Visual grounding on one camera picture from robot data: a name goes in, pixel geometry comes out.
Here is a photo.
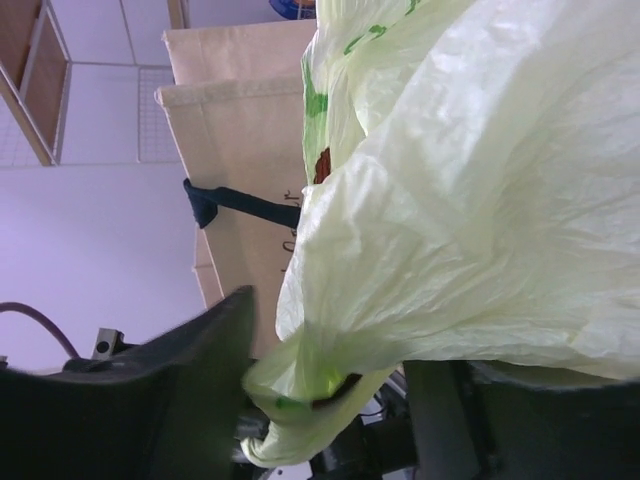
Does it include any green avocado print bag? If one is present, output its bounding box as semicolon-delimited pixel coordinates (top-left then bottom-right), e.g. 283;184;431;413
241;1;639;468

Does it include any beige canvas tote bag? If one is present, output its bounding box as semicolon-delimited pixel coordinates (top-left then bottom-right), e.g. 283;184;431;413
156;20;316;358

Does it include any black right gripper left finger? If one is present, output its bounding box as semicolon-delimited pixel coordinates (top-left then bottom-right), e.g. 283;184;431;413
1;286;254;479

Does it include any white wire wooden shelf rack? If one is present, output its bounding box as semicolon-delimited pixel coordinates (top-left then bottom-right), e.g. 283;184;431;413
1;1;190;169

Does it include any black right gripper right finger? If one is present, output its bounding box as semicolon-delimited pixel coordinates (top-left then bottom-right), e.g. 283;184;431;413
404;361;639;479

